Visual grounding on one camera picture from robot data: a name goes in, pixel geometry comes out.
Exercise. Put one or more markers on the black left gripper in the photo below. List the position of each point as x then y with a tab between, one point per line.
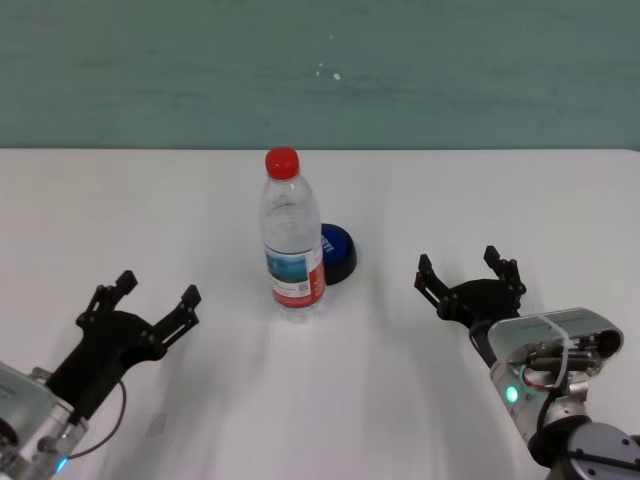
107	345

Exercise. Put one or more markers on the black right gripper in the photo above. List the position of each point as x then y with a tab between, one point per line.
480	300

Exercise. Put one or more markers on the blue push button black base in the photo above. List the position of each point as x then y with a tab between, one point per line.
337	250

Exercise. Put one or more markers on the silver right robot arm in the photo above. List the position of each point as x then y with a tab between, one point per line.
585	445

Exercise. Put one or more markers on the clear water bottle red cap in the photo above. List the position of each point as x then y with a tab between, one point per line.
292	250

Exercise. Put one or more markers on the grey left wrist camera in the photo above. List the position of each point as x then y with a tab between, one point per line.
20	395

